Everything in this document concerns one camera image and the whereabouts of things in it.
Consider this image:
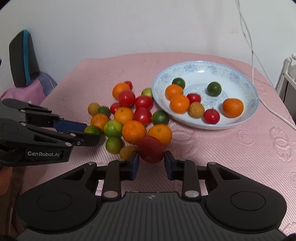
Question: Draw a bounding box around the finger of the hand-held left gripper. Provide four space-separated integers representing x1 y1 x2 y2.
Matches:
24 123 101 149
2 98 88 133

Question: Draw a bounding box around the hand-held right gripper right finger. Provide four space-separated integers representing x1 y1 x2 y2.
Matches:
164 151 275 202

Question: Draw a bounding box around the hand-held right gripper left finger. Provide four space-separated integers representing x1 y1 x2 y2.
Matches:
30 153 140 202

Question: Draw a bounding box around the green lime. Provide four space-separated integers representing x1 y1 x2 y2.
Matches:
206 82 222 97
106 136 124 154
84 125 102 135
171 77 186 89
97 106 111 117
104 119 123 138
151 110 170 126

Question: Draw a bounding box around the red tomato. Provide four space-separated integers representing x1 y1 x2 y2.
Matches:
133 107 152 126
134 95 154 110
137 136 165 164
118 90 136 107

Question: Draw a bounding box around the brown longan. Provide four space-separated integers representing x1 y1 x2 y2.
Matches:
88 103 101 117
188 101 205 119
119 145 137 161

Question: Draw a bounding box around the orange mandarin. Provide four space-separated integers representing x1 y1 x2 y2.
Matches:
222 98 244 118
90 113 110 131
165 84 184 100
114 107 134 126
112 82 131 100
170 94 190 114
147 124 173 147
122 120 147 145

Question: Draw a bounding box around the white blue patterned plate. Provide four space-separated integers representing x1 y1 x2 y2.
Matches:
151 61 259 131

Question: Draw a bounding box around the pink plaid pillow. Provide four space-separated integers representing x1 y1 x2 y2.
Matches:
0 72 58 105

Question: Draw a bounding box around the white rack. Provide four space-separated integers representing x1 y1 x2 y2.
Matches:
275 53 296 109

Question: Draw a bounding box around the white cable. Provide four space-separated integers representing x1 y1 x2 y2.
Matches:
235 0 296 131

